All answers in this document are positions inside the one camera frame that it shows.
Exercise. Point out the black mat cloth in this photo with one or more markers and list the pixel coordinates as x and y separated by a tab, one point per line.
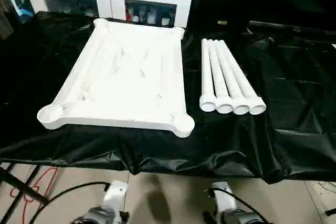
157	150

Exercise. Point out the small gold tag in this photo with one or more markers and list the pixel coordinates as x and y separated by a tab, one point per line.
222	21

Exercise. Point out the white plastic table top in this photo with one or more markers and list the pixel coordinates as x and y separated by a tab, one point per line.
126	77

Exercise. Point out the black tripod leg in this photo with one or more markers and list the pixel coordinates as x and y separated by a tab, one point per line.
21	184

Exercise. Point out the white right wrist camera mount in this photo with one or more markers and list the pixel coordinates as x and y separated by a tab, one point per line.
223	195

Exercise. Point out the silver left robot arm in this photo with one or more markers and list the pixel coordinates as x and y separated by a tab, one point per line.
97	216

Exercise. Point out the red carton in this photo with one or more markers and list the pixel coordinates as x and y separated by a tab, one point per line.
128	12

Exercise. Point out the white plastic table leg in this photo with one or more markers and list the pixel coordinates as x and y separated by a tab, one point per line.
229	77
218	77
240	77
206	77

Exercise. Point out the white cup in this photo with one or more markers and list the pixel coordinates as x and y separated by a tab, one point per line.
165	21
151	18
135	19

